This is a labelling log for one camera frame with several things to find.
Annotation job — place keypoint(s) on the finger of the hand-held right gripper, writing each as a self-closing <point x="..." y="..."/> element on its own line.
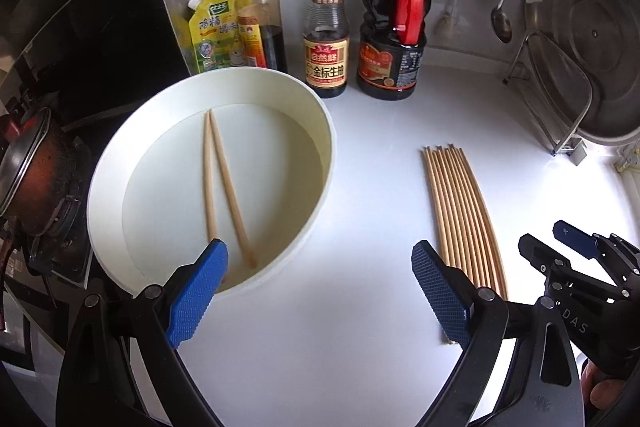
<point x="575" y="238"/>
<point x="542" y="252"/>

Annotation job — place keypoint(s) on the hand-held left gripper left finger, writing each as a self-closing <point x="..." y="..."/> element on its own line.
<point x="197" y="292"/>

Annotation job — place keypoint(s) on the yellow-capped dark glass bottle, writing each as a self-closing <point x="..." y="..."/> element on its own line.
<point x="260" y="7"/>

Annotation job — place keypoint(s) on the yellow-capped clear sauce bottle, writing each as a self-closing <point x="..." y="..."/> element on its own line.
<point x="325" y="57"/>

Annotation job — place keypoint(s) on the light wooden chopstick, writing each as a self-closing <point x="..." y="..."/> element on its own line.
<point x="231" y="197"/>
<point x="209" y="182"/>

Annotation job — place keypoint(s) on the yellow green seasoning pouch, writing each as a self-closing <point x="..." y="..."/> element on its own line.
<point x="212" y="42"/>

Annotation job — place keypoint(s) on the row of wooden chopsticks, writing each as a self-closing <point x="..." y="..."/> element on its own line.
<point x="460" y="217"/>

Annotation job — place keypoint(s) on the white dish brush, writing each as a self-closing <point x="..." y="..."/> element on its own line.
<point x="446" y="24"/>

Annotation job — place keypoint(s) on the white round basin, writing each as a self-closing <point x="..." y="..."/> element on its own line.
<point x="280" y="157"/>

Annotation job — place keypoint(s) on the person's right hand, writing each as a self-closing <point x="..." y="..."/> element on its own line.
<point x="602" y="392"/>

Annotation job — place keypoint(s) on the dark cooking pot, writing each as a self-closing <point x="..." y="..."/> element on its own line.
<point x="47" y="187"/>

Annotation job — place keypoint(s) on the large steel lid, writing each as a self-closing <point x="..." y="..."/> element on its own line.
<point x="600" y="32"/>

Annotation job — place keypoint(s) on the gas stove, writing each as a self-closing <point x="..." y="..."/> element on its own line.
<point x="55" y="252"/>

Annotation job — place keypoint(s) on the metal lid rack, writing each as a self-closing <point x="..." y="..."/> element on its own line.
<point x="547" y="127"/>

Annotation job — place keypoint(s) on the large red-capped soy sauce jug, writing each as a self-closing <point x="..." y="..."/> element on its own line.
<point x="385" y="67"/>

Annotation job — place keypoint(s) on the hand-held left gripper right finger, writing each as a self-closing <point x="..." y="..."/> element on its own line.
<point x="440" y="292"/>

